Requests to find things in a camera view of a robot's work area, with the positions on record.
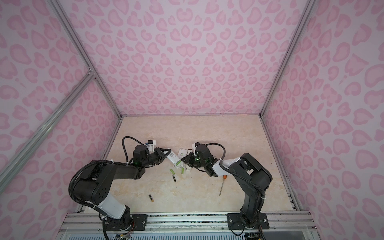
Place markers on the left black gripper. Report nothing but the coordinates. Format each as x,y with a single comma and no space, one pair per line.
161,157

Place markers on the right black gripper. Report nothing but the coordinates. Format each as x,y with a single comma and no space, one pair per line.
189,157

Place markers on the white air conditioner remote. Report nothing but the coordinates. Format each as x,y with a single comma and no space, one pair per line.
174,159

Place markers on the orange handled screwdriver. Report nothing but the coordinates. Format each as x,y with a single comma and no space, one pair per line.
222,185

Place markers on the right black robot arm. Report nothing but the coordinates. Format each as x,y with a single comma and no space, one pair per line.
253,178

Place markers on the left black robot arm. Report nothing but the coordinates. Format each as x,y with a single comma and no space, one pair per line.
90,186

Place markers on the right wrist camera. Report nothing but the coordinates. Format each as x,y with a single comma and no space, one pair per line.
192,147

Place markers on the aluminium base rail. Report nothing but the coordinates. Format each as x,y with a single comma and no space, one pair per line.
277,225

